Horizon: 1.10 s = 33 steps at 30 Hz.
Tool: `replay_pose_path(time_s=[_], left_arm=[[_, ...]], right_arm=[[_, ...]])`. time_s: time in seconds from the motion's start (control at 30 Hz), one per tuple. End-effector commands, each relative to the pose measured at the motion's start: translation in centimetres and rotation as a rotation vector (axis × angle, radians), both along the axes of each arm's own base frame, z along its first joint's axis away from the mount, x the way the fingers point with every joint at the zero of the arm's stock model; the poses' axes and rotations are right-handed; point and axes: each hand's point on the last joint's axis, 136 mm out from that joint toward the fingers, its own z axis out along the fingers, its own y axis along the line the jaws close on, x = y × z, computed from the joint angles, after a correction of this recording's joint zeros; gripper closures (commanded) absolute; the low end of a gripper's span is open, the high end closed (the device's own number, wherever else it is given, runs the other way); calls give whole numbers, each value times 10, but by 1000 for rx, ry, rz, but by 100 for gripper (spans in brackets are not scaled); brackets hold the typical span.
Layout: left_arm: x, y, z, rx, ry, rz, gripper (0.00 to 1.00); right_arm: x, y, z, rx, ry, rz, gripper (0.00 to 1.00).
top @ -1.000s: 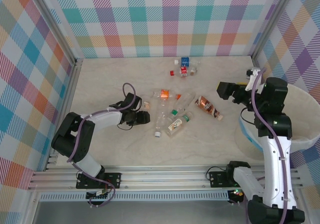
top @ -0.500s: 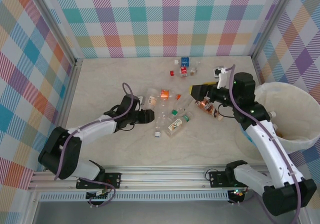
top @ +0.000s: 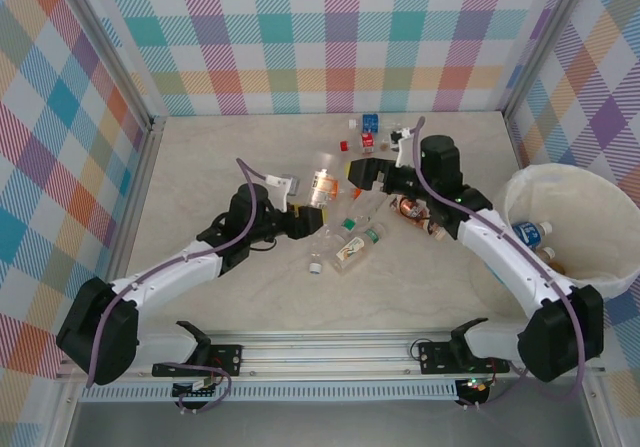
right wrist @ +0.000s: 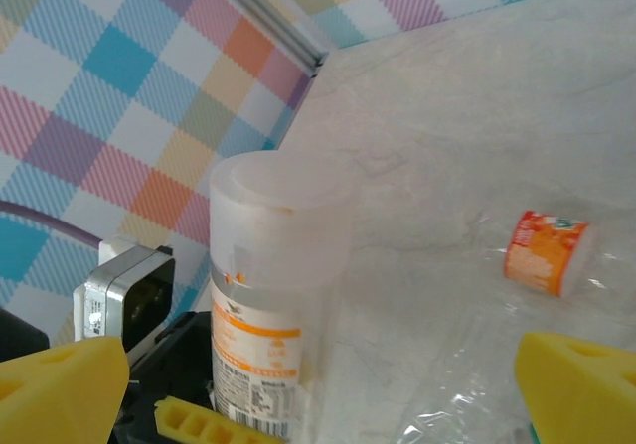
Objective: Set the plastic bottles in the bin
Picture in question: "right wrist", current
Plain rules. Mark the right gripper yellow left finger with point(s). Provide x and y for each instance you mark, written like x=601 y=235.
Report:
x=54 y=399

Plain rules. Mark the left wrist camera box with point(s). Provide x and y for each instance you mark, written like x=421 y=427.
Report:
x=124 y=295

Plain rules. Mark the aluminium left rear post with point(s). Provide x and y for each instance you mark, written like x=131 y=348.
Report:
x=278 y=22

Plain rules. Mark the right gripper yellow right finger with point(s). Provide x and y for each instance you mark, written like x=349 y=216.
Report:
x=581 y=394

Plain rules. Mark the white orange label bottle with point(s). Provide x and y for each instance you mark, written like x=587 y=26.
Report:
x=268 y=265

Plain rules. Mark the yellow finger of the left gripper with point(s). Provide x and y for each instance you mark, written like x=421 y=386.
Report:
x=208 y=421

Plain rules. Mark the orange label clear bottle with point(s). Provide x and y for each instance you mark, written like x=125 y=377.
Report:
x=544 y=252

